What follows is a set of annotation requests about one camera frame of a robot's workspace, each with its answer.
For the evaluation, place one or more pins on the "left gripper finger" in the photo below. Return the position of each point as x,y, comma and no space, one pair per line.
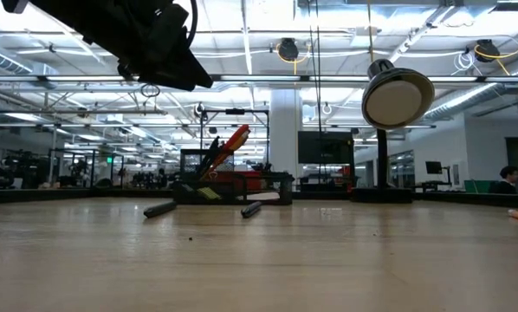
176,84
189,69

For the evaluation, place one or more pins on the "black pen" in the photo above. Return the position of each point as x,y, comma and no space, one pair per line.
251,209
211,151
159,209

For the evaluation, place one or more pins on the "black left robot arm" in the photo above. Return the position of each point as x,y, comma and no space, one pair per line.
60,8

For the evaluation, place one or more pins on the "black mesh desk organizer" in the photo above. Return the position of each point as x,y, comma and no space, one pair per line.
285,188

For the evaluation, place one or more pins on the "red background box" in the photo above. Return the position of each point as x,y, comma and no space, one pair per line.
259,180

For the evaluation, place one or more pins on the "large black monitor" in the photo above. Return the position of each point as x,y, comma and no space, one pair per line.
324,147

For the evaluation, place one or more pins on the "black desk lamp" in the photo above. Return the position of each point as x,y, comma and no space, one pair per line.
397,102

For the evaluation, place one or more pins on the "small black monitor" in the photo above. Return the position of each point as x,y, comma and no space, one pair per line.
434,167

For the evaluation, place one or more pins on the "green bin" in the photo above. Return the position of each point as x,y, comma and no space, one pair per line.
473,186

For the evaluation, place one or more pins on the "person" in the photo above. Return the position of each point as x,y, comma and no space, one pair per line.
508,182

